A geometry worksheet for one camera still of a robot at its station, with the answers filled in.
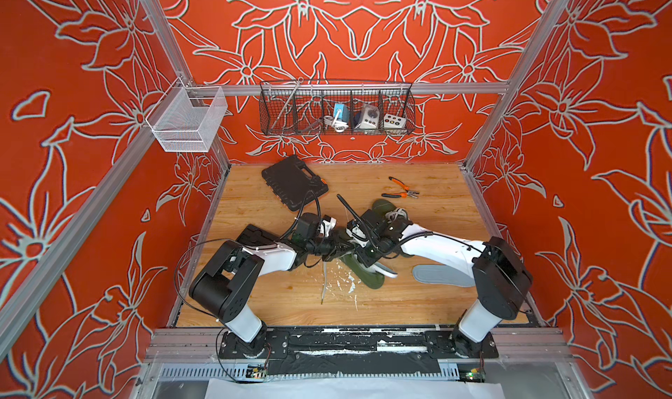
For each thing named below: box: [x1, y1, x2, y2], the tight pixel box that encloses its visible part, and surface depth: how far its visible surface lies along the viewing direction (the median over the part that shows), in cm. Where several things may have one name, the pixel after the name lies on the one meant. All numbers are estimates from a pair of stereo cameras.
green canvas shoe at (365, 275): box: [339, 252, 386, 290], surface depth 84 cm
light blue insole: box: [358, 261, 399, 279], surface depth 77 cm
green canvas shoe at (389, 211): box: [371, 198, 410, 224], surface depth 94 cm
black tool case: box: [261, 155, 329, 211], surface depth 109 cm
